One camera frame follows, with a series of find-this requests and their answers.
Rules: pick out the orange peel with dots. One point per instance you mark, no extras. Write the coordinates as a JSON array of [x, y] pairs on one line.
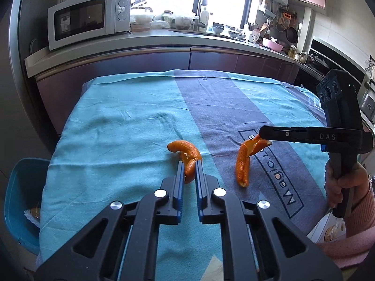
[[243, 164], [187, 150]]

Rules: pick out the metal faucet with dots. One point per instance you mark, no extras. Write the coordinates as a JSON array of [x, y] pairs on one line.
[[202, 3]]

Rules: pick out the cluttered storage shelf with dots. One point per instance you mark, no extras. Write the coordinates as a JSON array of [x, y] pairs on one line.
[[369, 99]]

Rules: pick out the person's right forearm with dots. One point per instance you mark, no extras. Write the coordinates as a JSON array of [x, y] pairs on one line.
[[360, 225]]

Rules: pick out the yellow oil bottle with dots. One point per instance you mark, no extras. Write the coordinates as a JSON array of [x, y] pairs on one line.
[[292, 51]]

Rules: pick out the white soap bottle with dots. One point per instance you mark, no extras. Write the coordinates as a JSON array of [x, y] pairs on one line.
[[205, 20]]

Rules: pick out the pink bowl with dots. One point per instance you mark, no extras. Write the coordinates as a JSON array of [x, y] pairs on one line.
[[272, 44]]

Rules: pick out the white dotted utensil mug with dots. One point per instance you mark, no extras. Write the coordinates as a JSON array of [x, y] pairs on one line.
[[254, 36]]

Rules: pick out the hanging frying pan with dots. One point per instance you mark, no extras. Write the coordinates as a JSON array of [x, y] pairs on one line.
[[292, 35]]

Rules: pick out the dark cooking pot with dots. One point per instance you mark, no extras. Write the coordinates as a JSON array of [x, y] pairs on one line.
[[318, 61]]

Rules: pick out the white microwave oven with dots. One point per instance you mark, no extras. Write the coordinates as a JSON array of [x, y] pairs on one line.
[[79, 20]]

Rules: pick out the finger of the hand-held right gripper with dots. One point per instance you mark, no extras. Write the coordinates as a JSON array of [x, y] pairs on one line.
[[284, 134]]

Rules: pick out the dark small bowl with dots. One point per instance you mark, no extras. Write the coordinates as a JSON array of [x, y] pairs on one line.
[[218, 29]]

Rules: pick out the ruffled white foam net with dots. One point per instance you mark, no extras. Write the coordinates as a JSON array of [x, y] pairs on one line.
[[30, 220]]

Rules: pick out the grey refrigerator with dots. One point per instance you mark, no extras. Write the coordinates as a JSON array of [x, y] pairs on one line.
[[35, 11]]

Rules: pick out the kitchen counter with brown cabinets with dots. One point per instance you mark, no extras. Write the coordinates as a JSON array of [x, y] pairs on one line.
[[117, 61]]

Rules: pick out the white plastic bag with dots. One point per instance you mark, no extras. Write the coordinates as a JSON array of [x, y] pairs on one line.
[[160, 24]]

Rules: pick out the glass jar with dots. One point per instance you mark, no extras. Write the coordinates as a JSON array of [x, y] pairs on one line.
[[167, 16]]

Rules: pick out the stack of plastic containers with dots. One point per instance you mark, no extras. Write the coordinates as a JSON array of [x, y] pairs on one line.
[[141, 23]]

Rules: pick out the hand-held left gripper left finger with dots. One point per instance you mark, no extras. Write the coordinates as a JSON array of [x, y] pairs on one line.
[[179, 193]]

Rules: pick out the teal and grey tablecloth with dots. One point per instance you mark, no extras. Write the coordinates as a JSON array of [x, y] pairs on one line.
[[117, 128]]

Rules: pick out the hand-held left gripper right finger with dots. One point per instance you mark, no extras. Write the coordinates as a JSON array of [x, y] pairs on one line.
[[199, 193]]

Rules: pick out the blue plastic bin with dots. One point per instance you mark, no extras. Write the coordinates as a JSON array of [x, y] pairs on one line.
[[17, 187]]

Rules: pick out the person's right hand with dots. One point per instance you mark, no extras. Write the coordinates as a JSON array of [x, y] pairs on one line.
[[356, 178]]

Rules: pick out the gold snack wrapper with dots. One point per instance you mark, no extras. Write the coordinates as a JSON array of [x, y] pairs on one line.
[[35, 212]]

